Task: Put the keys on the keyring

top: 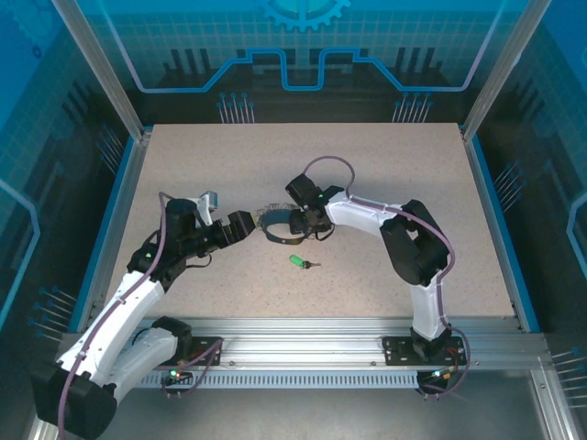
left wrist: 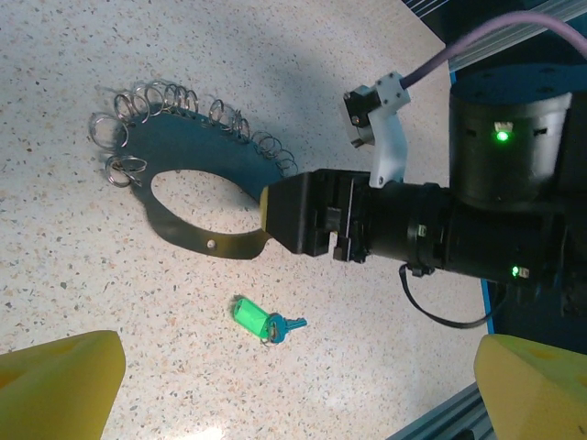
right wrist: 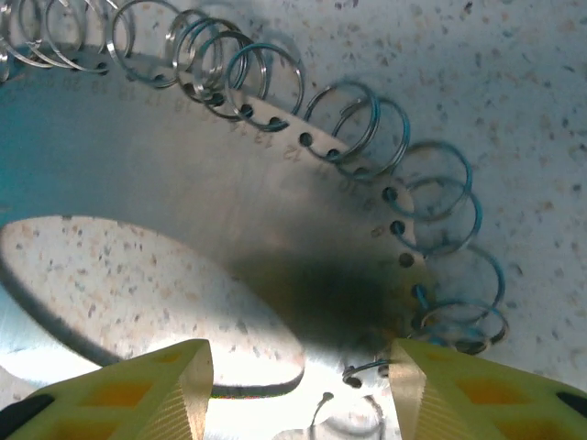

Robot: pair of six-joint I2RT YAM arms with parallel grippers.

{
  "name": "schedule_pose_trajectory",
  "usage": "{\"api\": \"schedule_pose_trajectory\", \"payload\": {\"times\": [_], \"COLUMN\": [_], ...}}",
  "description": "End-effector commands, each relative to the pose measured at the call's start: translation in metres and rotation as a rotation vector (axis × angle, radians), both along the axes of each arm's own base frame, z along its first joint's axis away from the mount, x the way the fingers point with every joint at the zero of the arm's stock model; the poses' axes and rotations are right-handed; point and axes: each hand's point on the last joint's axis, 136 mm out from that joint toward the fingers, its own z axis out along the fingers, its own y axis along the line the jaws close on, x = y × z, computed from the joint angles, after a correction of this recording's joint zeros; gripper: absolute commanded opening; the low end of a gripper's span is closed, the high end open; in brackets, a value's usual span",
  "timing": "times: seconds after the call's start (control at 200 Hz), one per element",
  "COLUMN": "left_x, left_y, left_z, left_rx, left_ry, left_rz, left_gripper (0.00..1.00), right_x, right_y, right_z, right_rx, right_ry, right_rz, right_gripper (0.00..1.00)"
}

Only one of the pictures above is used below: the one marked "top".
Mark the green headed key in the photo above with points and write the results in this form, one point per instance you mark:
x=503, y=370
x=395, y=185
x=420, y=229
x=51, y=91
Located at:
x=295, y=260

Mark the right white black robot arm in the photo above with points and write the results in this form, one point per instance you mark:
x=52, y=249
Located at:
x=357, y=213

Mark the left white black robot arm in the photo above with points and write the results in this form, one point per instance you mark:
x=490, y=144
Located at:
x=105, y=348

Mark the small electronics board with LED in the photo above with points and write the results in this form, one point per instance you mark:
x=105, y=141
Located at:
x=438, y=375
x=174, y=373

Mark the aluminium table side rail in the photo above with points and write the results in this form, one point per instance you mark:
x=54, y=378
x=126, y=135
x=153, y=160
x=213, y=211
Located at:
x=121, y=215
x=490, y=220

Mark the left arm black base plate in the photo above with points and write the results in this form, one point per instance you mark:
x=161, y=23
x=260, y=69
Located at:
x=208, y=348

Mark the aluminium mounting rail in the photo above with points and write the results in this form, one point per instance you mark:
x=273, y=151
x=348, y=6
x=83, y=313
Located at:
x=298, y=339

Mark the aluminium frame post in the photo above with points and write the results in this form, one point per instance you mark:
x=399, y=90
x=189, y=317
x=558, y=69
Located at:
x=504, y=73
x=101, y=73

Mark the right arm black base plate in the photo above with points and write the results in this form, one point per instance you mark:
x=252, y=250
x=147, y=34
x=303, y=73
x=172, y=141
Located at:
x=396, y=350

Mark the aluminium frame beam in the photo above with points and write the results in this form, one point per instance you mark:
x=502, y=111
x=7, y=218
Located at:
x=552, y=403

